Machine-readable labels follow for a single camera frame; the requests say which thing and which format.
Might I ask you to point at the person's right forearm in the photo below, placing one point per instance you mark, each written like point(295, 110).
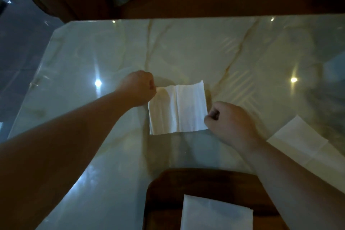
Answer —
point(293, 186)

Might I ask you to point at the brown wooden tray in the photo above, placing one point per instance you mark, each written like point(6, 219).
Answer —
point(204, 186)

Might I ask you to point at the person's right thumb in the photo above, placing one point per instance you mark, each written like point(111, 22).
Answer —
point(209, 124)

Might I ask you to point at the person's left fingers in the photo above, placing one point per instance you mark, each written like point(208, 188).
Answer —
point(151, 87)

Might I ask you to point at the white paper napkin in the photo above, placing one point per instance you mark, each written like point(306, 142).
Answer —
point(178, 108)
point(215, 215)
point(310, 149)

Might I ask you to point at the person's left forearm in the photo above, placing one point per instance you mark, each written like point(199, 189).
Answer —
point(56, 154)

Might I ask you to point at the person's right hand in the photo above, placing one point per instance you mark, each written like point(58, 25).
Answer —
point(231, 124)

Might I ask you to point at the person's left hand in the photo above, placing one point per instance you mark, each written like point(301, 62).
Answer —
point(136, 88)

